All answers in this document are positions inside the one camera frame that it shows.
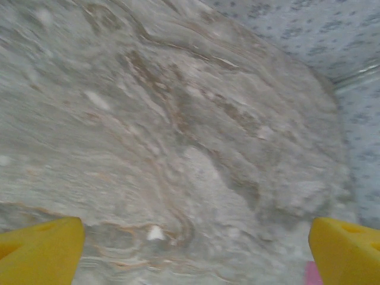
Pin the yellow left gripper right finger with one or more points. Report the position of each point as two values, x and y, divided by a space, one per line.
347 255

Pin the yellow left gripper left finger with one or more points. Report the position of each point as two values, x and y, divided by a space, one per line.
38 255

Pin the pink pill box blank lid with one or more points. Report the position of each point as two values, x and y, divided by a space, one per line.
311 274

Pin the white pill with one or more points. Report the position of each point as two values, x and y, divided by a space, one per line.
155 233

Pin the aluminium frame post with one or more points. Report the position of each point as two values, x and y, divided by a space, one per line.
359 74

